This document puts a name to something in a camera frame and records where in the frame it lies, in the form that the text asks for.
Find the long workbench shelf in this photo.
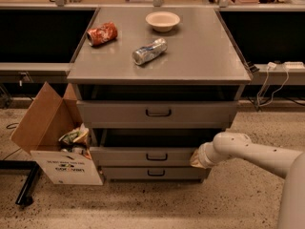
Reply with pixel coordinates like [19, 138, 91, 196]
[0, 63, 72, 83]

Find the white power strip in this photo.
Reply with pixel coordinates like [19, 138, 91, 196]
[284, 61, 304, 70]

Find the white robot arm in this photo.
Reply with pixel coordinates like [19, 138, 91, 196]
[190, 132, 305, 229]

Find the crushed orange soda can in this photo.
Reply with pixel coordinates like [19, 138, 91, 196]
[87, 22, 117, 47]

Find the grey bottom drawer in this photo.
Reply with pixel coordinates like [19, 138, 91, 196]
[100, 167, 211, 181]

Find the crushed silver blue can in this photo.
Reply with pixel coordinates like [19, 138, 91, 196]
[132, 38, 168, 66]

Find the grey drawer cabinet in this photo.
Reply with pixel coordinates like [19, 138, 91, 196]
[67, 6, 253, 183]

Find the white paper bowl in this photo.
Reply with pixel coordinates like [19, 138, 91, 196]
[146, 11, 180, 32]

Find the open cardboard box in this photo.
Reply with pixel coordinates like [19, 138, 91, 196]
[10, 83, 103, 185]

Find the white power adapter with cable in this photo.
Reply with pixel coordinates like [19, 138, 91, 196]
[256, 62, 276, 108]

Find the grey drawer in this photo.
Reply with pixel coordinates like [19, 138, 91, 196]
[100, 167, 211, 181]
[76, 100, 237, 129]
[91, 129, 220, 167]

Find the trash in cardboard box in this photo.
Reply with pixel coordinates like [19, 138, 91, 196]
[58, 124, 92, 159]

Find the grey top drawer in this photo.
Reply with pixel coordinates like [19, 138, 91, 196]
[76, 100, 237, 129]

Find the black table leg base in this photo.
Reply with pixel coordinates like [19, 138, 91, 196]
[0, 160, 40, 207]

